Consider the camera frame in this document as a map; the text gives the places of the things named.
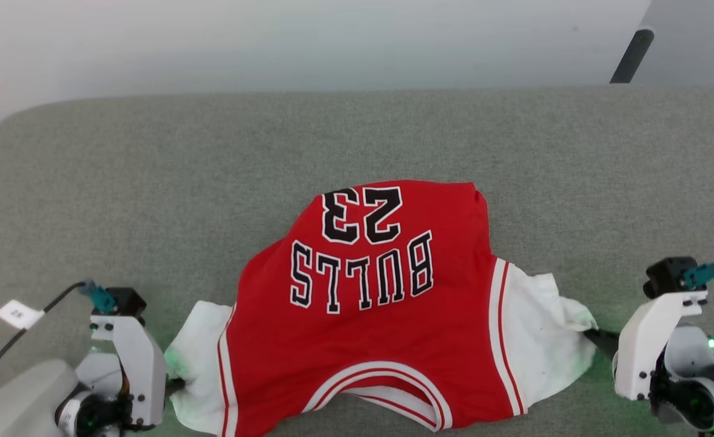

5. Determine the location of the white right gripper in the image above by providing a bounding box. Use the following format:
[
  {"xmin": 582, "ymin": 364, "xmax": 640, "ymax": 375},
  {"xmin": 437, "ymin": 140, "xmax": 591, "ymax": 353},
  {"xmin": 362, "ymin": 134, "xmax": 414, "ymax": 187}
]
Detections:
[{"xmin": 583, "ymin": 290, "xmax": 714, "ymax": 435}]

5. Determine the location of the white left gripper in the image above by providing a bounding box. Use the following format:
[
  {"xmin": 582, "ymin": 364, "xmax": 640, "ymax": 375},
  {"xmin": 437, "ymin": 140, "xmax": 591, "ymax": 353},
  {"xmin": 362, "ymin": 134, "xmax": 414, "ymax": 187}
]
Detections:
[{"xmin": 56, "ymin": 314, "xmax": 186, "ymax": 437}]

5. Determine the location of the red and white Bulls jersey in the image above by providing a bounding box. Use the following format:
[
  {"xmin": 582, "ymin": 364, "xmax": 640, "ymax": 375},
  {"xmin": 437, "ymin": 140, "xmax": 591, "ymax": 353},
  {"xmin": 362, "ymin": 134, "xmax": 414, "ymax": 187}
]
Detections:
[{"xmin": 164, "ymin": 180, "xmax": 600, "ymax": 437}]

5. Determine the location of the black partition leg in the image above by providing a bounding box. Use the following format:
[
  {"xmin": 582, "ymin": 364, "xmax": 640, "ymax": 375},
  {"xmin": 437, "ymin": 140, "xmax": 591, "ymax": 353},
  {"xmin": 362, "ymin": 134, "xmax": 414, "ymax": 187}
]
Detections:
[{"xmin": 610, "ymin": 27, "xmax": 655, "ymax": 84}]

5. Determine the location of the black cable with teal plug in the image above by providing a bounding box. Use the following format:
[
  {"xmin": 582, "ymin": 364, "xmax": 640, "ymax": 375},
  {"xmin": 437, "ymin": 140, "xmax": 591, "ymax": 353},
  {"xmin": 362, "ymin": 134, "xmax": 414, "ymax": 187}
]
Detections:
[
  {"xmin": 682, "ymin": 260, "xmax": 714, "ymax": 290},
  {"xmin": 0, "ymin": 280, "xmax": 118, "ymax": 396}
]

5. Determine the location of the white cable label tag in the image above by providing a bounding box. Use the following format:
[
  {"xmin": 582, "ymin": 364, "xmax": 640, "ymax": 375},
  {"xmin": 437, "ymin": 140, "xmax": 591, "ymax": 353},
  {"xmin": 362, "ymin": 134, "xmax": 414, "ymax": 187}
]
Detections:
[{"xmin": 0, "ymin": 299, "xmax": 45, "ymax": 330}]

